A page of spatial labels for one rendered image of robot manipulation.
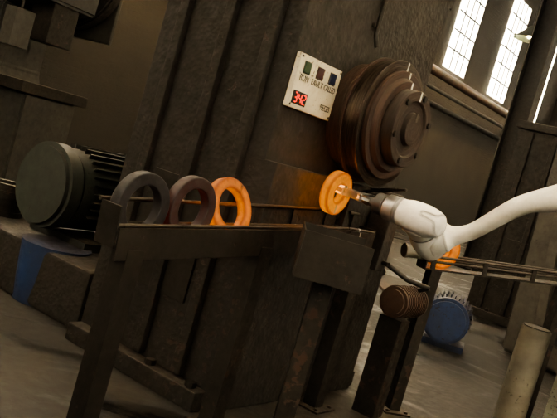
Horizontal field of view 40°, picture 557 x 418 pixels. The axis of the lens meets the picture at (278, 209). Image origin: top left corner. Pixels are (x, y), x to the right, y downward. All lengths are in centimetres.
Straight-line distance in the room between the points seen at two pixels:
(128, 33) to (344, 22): 728
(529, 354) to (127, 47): 757
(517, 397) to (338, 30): 159
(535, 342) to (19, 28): 469
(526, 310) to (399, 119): 297
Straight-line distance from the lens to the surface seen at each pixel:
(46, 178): 343
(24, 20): 652
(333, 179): 263
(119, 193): 195
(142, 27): 1004
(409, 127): 278
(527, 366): 323
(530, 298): 548
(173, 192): 208
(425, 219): 248
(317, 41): 265
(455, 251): 326
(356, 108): 268
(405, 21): 312
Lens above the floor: 91
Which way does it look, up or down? 4 degrees down
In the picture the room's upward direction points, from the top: 16 degrees clockwise
